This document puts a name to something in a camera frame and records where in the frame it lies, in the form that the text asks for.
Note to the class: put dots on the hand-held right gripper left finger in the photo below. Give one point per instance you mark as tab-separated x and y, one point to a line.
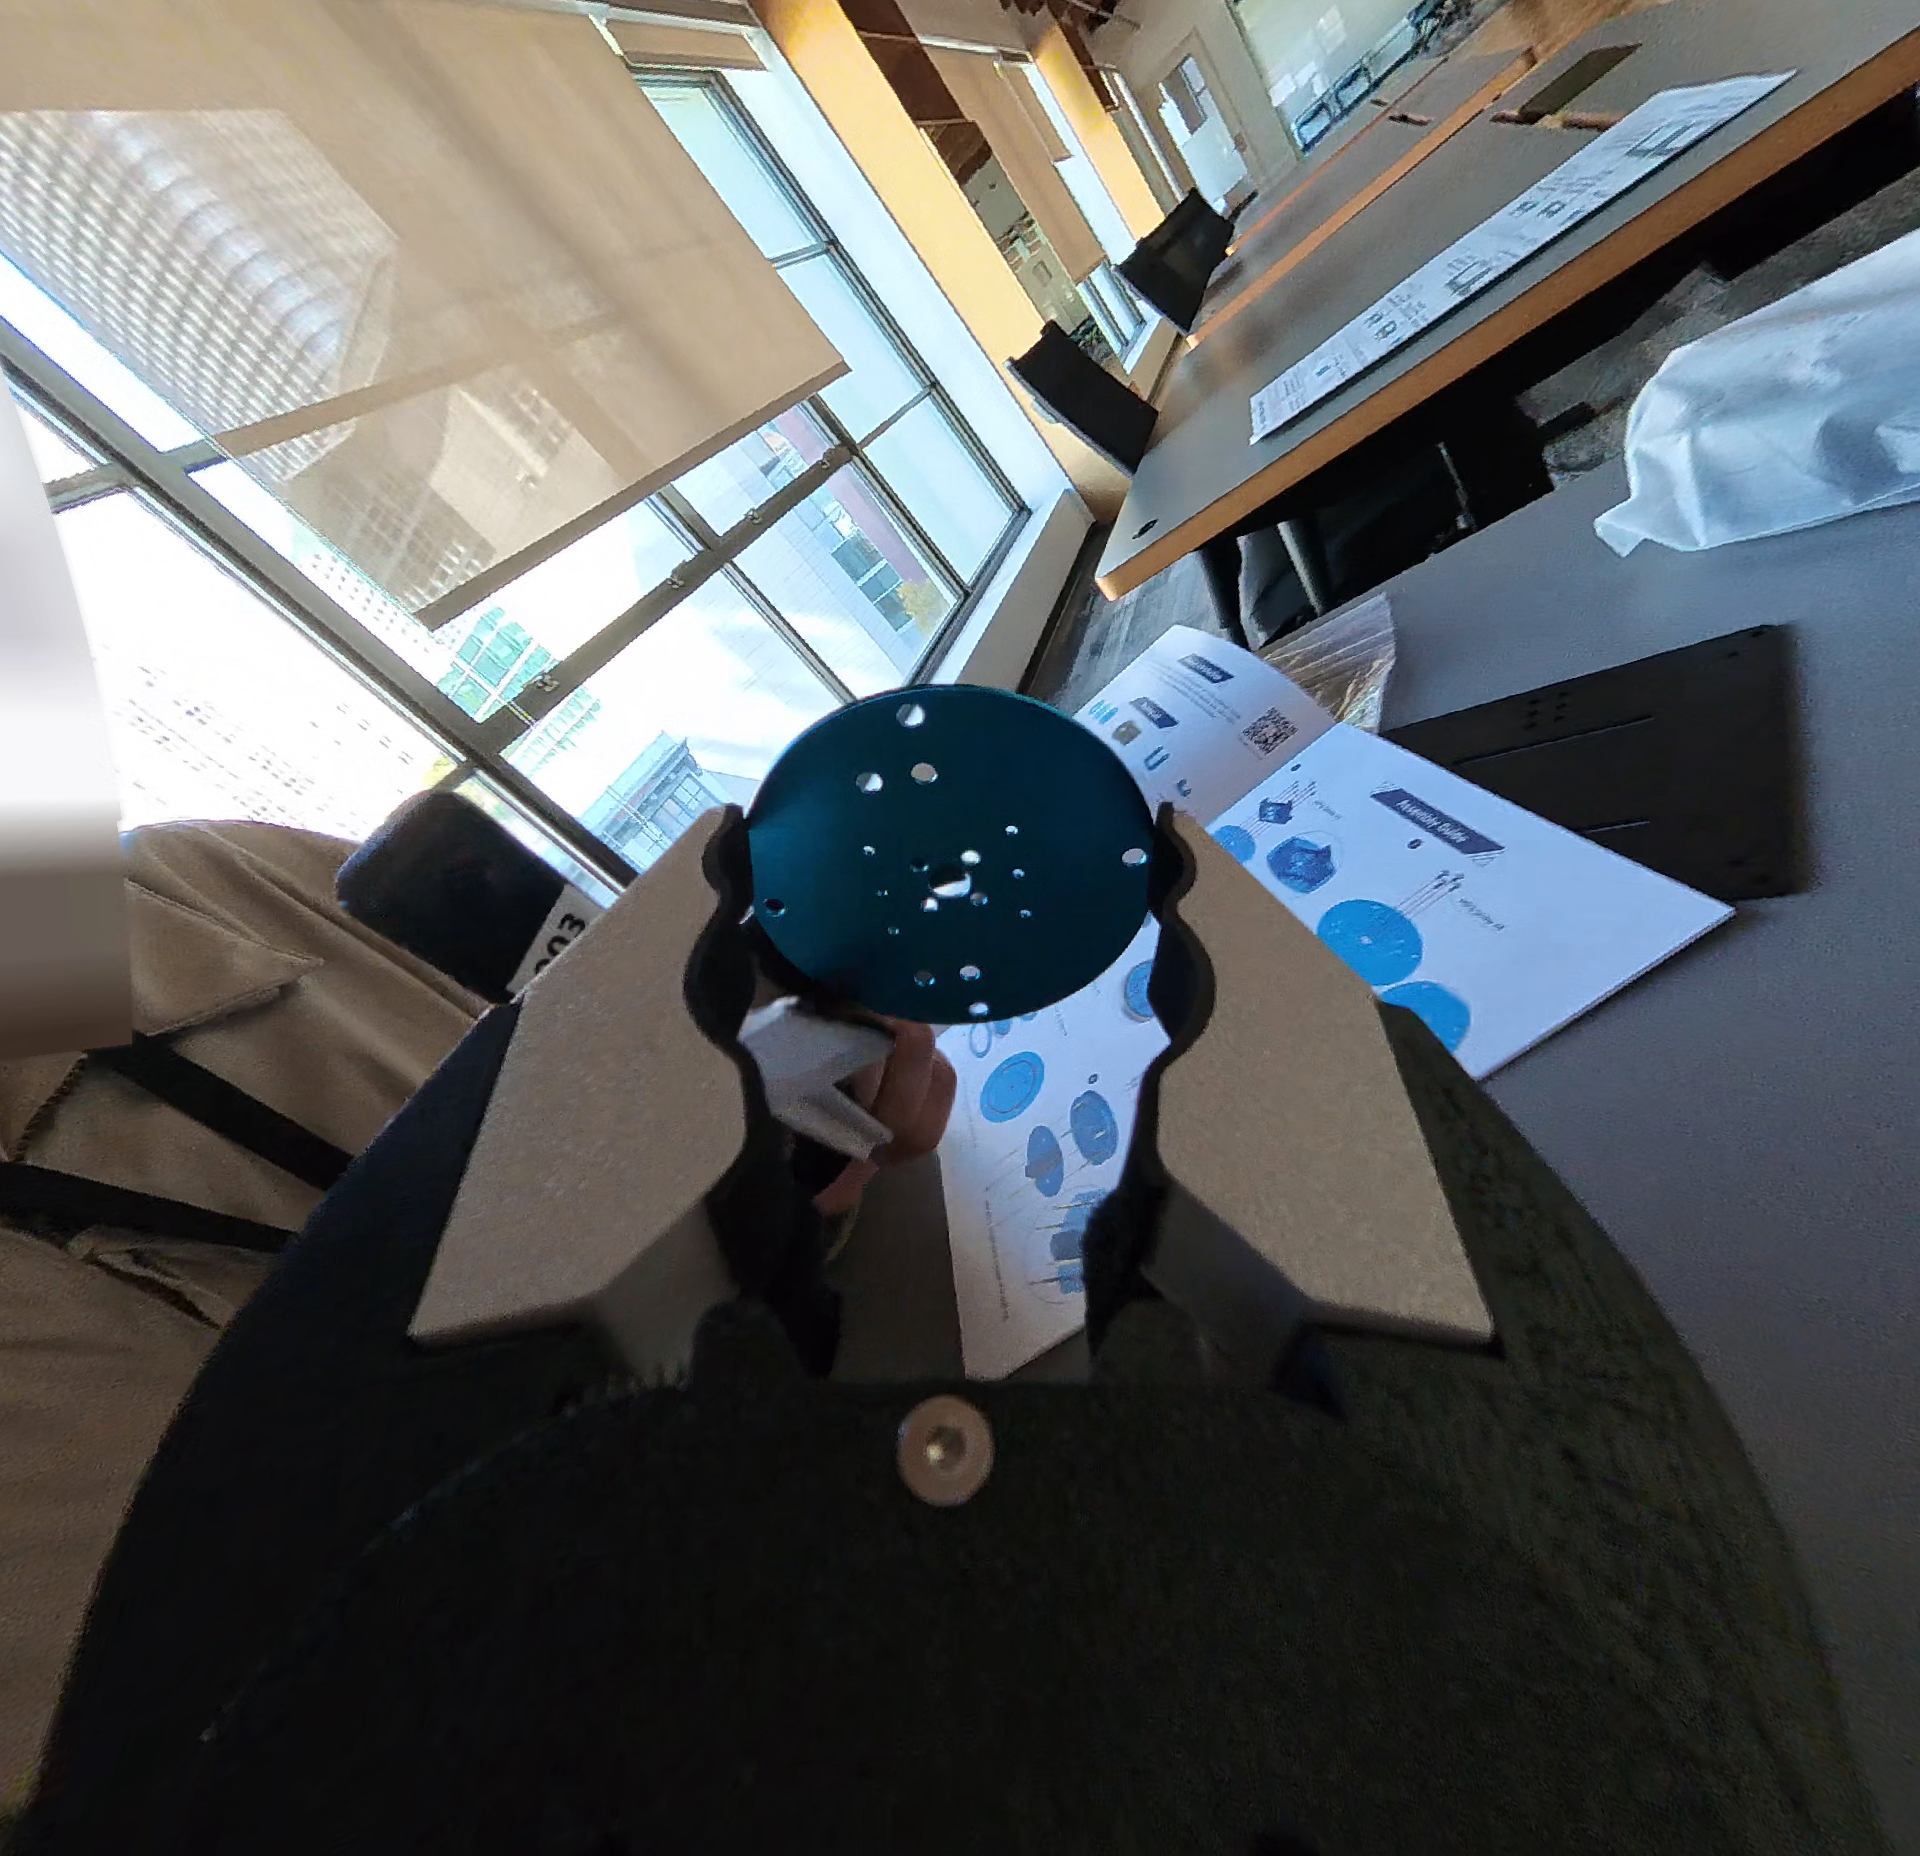
599	1105

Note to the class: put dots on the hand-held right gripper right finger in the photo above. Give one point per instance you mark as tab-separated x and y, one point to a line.
1290	1105

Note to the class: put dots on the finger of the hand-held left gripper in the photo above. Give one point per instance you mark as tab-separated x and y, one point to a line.
803	1054

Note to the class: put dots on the blue perforated round metal plate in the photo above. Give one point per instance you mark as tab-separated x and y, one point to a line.
952	850

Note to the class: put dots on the grey office desk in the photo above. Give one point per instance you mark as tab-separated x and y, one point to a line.
1319	206
1200	490

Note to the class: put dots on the person's left hand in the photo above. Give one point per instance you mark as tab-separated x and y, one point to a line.
915	1092

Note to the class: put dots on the large glass window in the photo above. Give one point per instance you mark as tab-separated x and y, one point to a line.
211	717

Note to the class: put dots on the assembly guide booklet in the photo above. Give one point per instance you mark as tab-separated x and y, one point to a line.
1501	896

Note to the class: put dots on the beige roller blind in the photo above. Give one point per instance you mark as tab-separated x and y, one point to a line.
450	312

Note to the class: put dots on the black office chair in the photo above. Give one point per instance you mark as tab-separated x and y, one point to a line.
1080	394
1178	258

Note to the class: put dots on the white plastic bag bundle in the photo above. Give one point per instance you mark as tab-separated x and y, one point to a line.
1770	386

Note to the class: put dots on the printed paper sheet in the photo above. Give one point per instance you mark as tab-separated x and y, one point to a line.
1516	258

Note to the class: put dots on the black flat base plate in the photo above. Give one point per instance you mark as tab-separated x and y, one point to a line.
1650	760

